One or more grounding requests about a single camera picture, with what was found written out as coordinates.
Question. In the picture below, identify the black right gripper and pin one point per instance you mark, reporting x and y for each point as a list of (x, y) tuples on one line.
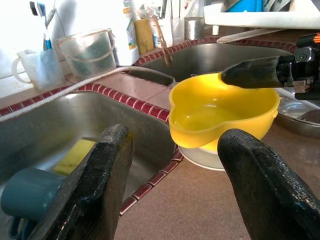
[(305, 65)]

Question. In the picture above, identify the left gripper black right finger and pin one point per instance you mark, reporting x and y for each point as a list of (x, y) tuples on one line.
[(270, 190)]

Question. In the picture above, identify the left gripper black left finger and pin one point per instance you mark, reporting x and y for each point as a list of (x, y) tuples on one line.
[(87, 195)]

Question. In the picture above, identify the teal plastic mug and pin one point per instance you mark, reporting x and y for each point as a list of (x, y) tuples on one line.
[(30, 192)]

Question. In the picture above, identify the stainless steel bowl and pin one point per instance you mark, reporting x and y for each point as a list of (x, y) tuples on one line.
[(295, 125)]

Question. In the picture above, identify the small white bowl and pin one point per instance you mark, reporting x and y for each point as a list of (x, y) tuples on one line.
[(200, 158)]

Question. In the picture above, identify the yellow plastic bowl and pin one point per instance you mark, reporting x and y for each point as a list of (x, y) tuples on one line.
[(200, 135)]

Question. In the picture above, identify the bright yellow sponge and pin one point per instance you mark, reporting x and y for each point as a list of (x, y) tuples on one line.
[(72, 157)]

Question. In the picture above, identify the white dish rack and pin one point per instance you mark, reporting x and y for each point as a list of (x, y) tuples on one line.
[(250, 21)]

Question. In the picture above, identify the steel sink basin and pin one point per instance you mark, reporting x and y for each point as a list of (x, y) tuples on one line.
[(75, 117), (200, 57)]

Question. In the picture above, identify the blue plastic bowl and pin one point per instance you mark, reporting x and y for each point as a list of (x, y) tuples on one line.
[(245, 6)]

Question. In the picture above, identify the stainless steel cup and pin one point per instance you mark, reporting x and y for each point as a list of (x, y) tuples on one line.
[(195, 28)]

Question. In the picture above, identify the translucent plastic container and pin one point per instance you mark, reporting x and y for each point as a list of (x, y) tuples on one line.
[(178, 32)]

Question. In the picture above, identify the white carton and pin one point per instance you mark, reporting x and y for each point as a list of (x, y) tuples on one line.
[(158, 41)]

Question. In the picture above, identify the mustard yellow sponge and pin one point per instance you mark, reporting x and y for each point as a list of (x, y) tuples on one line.
[(143, 37)]

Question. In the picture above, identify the white bottle yellow cap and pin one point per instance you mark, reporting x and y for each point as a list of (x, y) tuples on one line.
[(130, 52)]

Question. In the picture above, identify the clear plastic bucket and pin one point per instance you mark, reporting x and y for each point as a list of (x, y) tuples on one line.
[(87, 60)]

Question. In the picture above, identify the blue toothbrush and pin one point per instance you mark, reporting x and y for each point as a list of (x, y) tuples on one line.
[(47, 43)]

